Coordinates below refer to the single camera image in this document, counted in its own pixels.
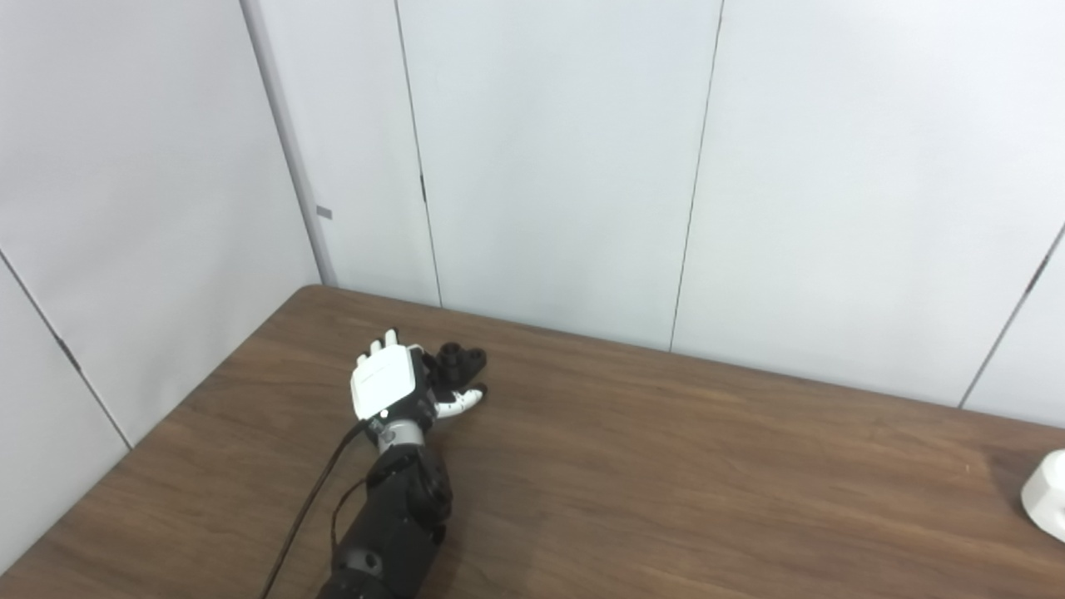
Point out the round white piece with holes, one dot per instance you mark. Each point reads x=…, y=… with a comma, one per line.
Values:
x=1048, y=499

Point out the grey wall corner post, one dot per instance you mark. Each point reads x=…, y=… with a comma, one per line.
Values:
x=291, y=150

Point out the white and black left hand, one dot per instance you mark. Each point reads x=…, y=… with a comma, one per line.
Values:
x=383, y=383

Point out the black flanged holder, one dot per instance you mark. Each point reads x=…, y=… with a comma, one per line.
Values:
x=458, y=362

